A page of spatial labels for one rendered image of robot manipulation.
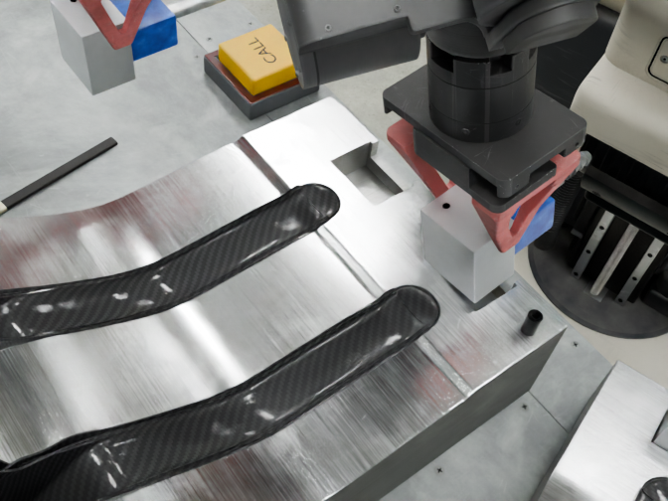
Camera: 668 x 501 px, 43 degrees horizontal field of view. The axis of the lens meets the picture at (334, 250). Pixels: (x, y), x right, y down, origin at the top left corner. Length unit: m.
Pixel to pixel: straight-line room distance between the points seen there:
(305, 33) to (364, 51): 0.03
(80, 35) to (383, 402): 0.32
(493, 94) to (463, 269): 0.14
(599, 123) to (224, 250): 0.47
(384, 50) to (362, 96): 1.62
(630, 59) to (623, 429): 0.44
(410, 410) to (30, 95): 0.47
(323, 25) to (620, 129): 0.57
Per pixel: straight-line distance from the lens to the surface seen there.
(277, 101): 0.79
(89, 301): 0.54
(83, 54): 0.63
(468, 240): 0.52
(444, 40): 0.42
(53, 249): 0.56
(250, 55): 0.79
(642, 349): 1.38
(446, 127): 0.46
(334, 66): 0.40
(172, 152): 0.75
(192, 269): 0.57
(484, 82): 0.43
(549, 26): 0.34
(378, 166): 0.65
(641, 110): 0.90
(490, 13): 0.35
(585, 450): 0.58
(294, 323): 0.54
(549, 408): 0.65
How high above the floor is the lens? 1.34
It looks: 52 degrees down
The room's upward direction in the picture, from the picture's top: 9 degrees clockwise
